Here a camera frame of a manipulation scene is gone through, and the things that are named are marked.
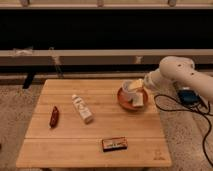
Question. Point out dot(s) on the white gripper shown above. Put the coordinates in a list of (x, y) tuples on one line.
[(152, 81)]

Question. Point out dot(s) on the small printed box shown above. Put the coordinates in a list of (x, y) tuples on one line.
[(112, 144)]

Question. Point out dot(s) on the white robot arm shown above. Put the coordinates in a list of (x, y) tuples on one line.
[(178, 69)]

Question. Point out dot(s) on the blue black device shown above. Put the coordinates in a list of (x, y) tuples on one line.
[(187, 97)]

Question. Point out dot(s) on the black bracket leg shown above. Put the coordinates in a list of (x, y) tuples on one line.
[(28, 80)]

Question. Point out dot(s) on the white tube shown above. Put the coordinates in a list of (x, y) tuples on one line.
[(82, 109)]

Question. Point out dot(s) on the red snack packet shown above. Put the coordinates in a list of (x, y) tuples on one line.
[(54, 117)]

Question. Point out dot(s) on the white cup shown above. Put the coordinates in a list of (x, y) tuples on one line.
[(127, 95)]

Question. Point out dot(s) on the wooden bench rail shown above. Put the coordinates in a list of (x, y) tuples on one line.
[(99, 57)]

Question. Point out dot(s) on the white block on plate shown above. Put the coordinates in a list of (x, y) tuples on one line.
[(138, 100)]

